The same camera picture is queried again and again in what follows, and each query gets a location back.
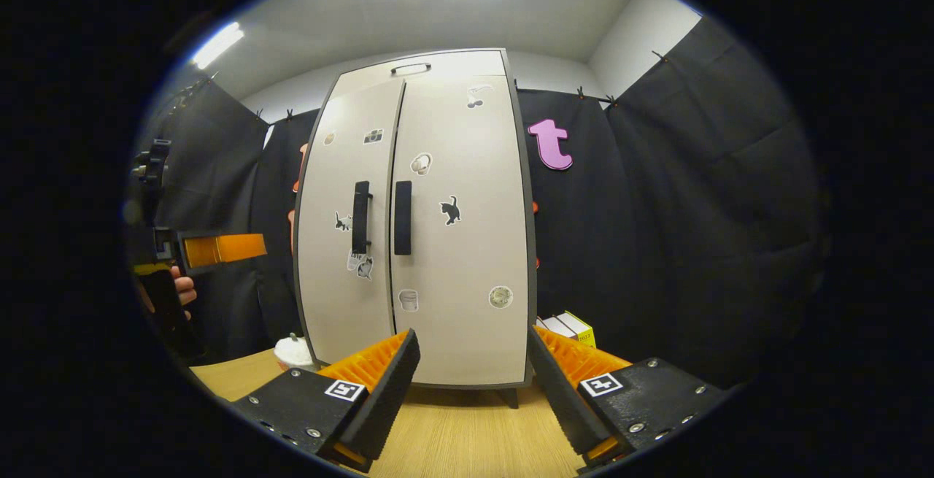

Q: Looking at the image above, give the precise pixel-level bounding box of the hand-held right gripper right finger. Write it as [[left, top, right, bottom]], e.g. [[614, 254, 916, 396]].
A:
[[527, 325, 730, 473]]

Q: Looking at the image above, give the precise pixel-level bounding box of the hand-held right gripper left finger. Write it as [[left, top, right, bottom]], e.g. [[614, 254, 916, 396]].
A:
[[232, 328, 422, 474]]

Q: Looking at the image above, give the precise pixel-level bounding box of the white shoe cabinet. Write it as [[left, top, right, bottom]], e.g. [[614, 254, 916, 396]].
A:
[[292, 49, 539, 409]]

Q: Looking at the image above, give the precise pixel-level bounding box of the white cabinet drawer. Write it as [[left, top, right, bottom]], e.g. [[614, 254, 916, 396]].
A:
[[337, 50, 508, 88]]

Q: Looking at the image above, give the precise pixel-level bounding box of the yellow and white box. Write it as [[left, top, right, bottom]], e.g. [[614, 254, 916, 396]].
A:
[[536, 310, 596, 349]]

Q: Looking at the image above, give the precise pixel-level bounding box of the black backdrop cloth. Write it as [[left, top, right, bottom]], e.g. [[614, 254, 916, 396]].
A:
[[146, 77, 322, 362], [514, 17, 833, 391]]

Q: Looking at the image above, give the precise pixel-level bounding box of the white round object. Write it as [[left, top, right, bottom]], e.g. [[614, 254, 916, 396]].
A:
[[274, 334, 320, 373]]

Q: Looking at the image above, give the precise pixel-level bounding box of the ceiling light panel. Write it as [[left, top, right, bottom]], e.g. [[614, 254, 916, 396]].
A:
[[191, 22, 245, 70]]

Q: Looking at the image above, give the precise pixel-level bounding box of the black door handle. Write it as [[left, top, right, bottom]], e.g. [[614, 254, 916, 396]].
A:
[[352, 180, 373, 254], [394, 180, 413, 256]]

